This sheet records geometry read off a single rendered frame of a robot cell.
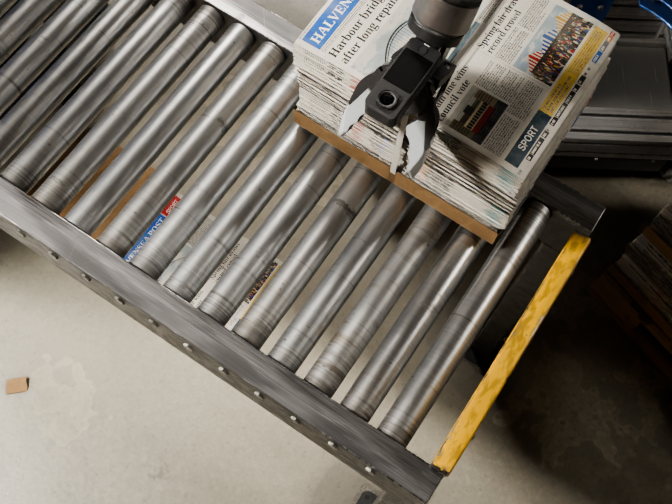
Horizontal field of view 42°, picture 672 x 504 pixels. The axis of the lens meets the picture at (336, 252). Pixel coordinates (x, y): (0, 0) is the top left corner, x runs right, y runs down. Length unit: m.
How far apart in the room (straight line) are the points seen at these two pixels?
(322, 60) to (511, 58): 0.26
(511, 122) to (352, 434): 0.49
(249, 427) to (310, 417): 0.82
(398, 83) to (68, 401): 1.33
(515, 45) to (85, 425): 1.34
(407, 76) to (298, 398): 0.49
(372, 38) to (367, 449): 0.58
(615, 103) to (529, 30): 1.01
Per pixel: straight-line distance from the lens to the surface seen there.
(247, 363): 1.31
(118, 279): 1.37
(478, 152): 1.20
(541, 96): 1.26
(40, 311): 2.25
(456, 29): 1.09
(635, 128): 2.26
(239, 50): 1.55
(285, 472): 2.08
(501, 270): 1.38
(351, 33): 1.27
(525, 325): 1.34
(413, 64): 1.10
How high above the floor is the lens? 2.06
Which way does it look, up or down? 68 degrees down
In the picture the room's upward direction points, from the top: 6 degrees clockwise
